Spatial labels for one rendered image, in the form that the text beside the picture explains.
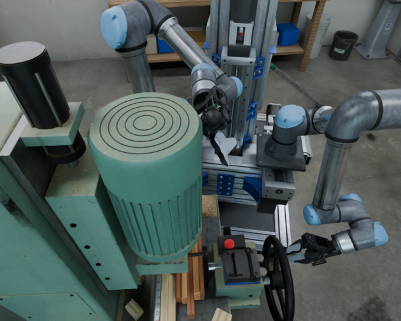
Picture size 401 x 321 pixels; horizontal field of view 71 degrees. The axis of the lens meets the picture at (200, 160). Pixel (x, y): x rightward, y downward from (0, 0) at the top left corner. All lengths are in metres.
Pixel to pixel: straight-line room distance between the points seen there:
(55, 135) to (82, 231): 0.21
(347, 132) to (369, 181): 1.77
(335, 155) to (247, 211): 1.04
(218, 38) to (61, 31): 2.99
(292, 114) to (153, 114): 0.88
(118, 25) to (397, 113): 0.86
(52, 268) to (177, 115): 0.38
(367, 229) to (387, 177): 1.67
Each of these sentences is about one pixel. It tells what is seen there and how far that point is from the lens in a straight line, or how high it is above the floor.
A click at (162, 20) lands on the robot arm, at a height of 1.40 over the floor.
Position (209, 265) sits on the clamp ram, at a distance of 0.88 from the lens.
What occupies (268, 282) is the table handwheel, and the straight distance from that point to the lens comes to 1.04.
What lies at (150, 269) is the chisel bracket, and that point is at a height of 1.04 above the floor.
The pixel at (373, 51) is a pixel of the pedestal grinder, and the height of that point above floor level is 0.08.
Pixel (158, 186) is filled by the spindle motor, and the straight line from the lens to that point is 0.41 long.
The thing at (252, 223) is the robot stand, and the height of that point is 0.21.
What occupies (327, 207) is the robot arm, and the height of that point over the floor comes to 0.97.
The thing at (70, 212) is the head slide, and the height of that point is 1.38.
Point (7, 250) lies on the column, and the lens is 0.59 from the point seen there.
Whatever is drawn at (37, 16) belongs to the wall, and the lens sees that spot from 4.06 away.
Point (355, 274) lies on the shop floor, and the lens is 2.14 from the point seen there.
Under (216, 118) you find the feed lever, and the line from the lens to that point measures 0.60.
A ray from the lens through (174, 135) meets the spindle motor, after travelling 0.41.
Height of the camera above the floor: 1.78
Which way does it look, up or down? 47 degrees down
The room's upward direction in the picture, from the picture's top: straight up
